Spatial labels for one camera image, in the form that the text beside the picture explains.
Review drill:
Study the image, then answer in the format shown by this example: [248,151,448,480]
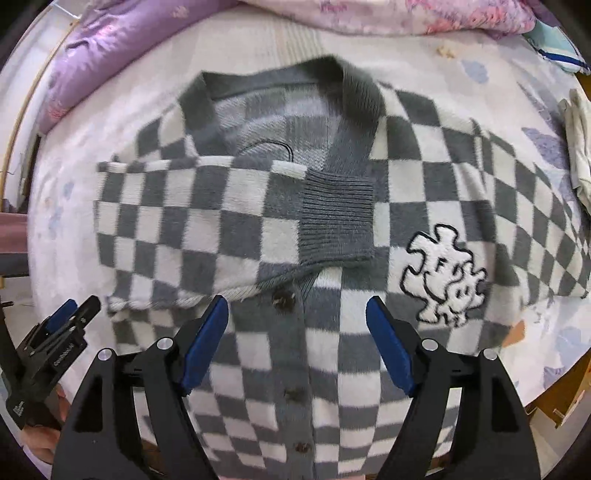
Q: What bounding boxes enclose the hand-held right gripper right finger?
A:
[366,295,542,480]

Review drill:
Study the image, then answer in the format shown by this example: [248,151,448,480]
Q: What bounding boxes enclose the pink and dark hanging cloth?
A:
[0,213,29,278]

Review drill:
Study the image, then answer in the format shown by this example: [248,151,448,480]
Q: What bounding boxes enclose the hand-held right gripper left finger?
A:
[54,295,230,480]

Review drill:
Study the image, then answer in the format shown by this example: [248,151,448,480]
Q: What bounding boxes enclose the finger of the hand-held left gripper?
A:
[44,298,78,334]
[69,296,102,334]

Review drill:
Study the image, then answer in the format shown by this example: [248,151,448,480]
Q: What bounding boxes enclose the curved gold headboard rail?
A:
[0,9,77,199]

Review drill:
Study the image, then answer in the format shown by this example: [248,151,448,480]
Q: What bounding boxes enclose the cream crumpled cloth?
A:
[556,88,591,208]

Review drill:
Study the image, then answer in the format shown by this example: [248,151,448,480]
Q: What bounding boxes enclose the pink floral quilt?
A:
[235,0,539,38]

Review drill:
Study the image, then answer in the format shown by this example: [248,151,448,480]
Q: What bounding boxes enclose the floral white bed sheet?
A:
[28,25,591,462]

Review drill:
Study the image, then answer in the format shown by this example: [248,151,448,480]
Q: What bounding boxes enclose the grey white checkered cardigan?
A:
[95,55,591,480]

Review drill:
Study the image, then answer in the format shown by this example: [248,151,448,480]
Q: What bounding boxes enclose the purple pillow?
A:
[39,0,241,134]

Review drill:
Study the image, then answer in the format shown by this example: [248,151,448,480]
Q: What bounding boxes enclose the teal striped cloth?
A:
[524,18,591,75]

